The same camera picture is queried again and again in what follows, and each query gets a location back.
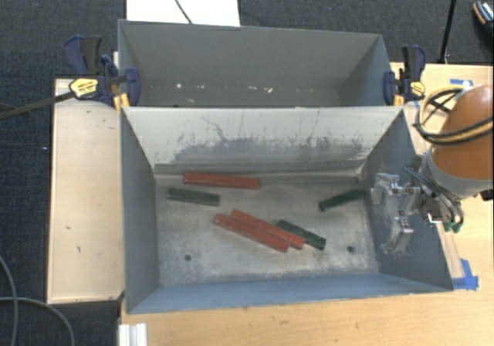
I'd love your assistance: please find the red-brown flat block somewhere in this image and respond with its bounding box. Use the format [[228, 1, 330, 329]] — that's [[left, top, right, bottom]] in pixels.
[[213, 213, 291, 254], [230, 209, 307, 250], [182, 171, 261, 191]]

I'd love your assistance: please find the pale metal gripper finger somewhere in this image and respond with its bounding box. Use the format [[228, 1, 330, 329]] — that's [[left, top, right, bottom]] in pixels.
[[370, 172, 402, 206], [381, 216, 414, 255]]

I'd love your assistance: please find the grey metal bin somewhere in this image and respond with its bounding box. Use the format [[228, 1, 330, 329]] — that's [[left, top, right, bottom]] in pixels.
[[117, 19, 455, 315]]

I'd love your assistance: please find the pale wood flat board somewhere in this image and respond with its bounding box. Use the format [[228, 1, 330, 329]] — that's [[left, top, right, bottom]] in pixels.
[[46, 78, 127, 305]]

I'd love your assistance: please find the dark green flat block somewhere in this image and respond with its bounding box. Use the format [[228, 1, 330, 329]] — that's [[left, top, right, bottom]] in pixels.
[[276, 219, 328, 251], [166, 187, 222, 208], [318, 188, 367, 212]]

